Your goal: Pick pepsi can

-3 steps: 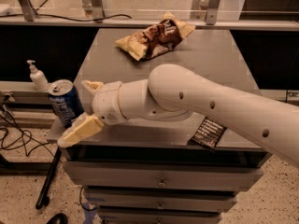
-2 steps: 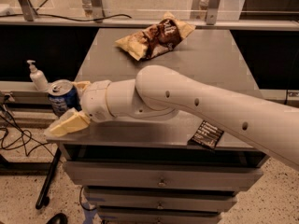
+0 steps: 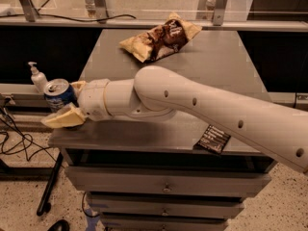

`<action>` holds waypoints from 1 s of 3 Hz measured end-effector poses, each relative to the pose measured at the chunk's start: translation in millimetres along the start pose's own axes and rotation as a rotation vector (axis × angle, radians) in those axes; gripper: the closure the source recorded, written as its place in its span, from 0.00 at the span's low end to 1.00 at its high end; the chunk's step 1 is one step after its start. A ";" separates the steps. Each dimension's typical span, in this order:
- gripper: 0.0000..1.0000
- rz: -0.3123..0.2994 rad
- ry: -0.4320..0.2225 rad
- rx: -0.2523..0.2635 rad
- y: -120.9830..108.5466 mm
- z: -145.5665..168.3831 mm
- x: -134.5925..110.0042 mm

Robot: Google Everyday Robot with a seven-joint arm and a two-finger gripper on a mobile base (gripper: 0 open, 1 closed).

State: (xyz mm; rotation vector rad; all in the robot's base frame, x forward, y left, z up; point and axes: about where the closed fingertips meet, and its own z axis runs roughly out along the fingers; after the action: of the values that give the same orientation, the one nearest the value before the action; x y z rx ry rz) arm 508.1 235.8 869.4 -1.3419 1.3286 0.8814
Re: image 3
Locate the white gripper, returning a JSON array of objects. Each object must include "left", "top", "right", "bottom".
[{"left": 41, "top": 79, "right": 112, "bottom": 129}]

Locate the blue pepsi can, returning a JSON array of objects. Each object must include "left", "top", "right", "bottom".
[{"left": 44, "top": 79, "right": 77, "bottom": 113}]

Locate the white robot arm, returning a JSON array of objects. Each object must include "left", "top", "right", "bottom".
[{"left": 42, "top": 65, "right": 308, "bottom": 174}]

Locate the white pump dispenser bottle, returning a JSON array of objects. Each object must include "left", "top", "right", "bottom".
[{"left": 28, "top": 62, "right": 47, "bottom": 93}]

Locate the top grey drawer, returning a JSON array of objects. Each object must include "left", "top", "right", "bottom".
[{"left": 65, "top": 167, "right": 270, "bottom": 197}]

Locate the grey drawer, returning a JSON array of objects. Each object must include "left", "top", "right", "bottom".
[
  {"left": 101, "top": 215, "right": 227, "bottom": 231},
  {"left": 87, "top": 193, "right": 244, "bottom": 219},
  {"left": 65, "top": 167, "right": 270, "bottom": 197}
]

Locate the black stand leg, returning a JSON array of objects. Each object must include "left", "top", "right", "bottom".
[{"left": 37, "top": 154, "right": 64, "bottom": 217}]

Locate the middle grey drawer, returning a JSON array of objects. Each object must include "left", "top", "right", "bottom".
[{"left": 87, "top": 193, "right": 244, "bottom": 219}]

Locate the brown yellow chip bag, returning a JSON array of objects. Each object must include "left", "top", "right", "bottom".
[{"left": 119, "top": 13, "right": 202, "bottom": 63}]

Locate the grey drawer cabinet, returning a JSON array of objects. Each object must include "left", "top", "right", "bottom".
[{"left": 47, "top": 28, "right": 298, "bottom": 231}]

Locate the black round floor object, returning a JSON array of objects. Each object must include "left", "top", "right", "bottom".
[{"left": 47, "top": 219, "right": 70, "bottom": 231}]

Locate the bottom grey drawer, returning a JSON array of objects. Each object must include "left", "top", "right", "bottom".
[{"left": 101, "top": 215, "right": 227, "bottom": 231}]

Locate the black snack packet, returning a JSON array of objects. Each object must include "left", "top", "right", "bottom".
[{"left": 193, "top": 125, "right": 231, "bottom": 155}]

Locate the black cable under cabinet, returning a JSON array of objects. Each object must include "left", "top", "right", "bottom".
[{"left": 81, "top": 192, "right": 101, "bottom": 219}]

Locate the left metal railing post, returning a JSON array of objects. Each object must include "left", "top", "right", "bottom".
[{"left": 19, "top": 0, "right": 38, "bottom": 22}]

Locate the metal railing post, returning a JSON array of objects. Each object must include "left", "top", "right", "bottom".
[
  {"left": 212, "top": 0, "right": 227, "bottom": 26},
  {"left": 93, "top": 0, "right": 108, "bottom": 23},
  {"left": 19, "top": 0, "right": 38, "bottom": 22}
]

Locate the black cable on ledge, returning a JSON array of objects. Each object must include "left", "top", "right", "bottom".
[{"left": 0, "top": 13, "right": 137, "bottom": 23}]

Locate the middle metal railing post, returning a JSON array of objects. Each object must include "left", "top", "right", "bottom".
[{"left": 93, "top": 0, "right": 108, "bottom": 23}]

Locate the right metal railing post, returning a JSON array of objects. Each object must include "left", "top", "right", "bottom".
[{"left": 212, "top": 0, "right": 227, "bottom": 26}]

